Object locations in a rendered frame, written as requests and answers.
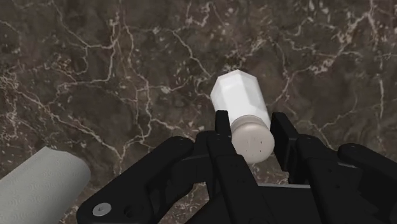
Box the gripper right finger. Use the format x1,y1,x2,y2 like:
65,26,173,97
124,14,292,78
268,111,397,224

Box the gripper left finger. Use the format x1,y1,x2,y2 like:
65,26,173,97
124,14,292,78
76,109,270,224

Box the white paper towel roll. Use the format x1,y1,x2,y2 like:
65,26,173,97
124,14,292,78
0,146,92,224

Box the white salt shaker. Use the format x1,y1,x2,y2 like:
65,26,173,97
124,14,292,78
209,69,275,165

